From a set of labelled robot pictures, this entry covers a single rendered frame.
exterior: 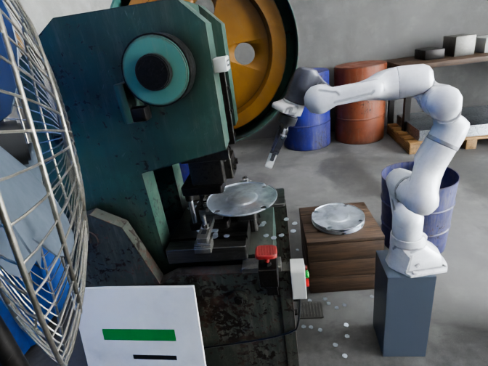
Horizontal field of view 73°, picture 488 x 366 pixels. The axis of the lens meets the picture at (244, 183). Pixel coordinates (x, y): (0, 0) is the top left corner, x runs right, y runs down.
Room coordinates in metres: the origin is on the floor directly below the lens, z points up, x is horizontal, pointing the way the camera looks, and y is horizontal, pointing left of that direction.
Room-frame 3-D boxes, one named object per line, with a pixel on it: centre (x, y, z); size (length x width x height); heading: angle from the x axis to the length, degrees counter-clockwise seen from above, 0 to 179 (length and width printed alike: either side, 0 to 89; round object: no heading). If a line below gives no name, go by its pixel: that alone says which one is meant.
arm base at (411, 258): (1.06, -0.65, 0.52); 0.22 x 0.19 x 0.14; 81
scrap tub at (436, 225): (1.78, -1.05, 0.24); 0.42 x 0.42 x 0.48
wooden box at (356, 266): (1.60, -0.50, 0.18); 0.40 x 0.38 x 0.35; 84
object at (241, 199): (1.21, 0.02, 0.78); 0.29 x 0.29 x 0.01
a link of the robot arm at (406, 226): (1.11, -0.61, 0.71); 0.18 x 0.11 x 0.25; 178
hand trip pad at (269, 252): (0.86, -0.04, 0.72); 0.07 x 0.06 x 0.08; 82
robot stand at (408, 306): (1.07, -0.61, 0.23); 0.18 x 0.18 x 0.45; 81
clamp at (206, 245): (1.06, 0.17, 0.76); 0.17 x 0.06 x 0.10; 172
